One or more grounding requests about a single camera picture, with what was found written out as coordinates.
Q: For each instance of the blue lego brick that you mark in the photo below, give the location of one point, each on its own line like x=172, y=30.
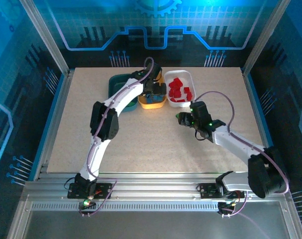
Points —
x=158, y=98
x=150, y=100

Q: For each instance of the yellow plastic container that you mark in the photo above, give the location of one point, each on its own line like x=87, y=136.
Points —
x=153, y=105

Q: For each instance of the white plastic container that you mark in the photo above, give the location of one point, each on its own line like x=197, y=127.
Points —
x=184, y=76

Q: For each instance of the teal plastic container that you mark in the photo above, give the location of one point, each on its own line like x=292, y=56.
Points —
x=116, y=81

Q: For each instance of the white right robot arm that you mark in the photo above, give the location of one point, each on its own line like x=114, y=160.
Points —
x=240, y=144

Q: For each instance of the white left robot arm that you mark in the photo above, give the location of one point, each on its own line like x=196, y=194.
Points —
x=123, y=93

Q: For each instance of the grey metal panel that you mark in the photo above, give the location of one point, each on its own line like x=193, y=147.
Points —
x=153, y=226

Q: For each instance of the aluminium frame side rail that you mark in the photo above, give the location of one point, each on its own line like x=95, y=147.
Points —
x=262, y=124
x=53, y=124

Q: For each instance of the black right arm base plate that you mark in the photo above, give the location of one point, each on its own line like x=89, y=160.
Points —
x=208, y=190

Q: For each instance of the aluminium frame cross rail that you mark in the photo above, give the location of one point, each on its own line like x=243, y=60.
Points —
x=153, y=186

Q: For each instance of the aluminium frame post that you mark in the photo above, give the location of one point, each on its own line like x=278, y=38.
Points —
x=262, y=37
x=45, y=37

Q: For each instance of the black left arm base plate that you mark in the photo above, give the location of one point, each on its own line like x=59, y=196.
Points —
x=104, y=190

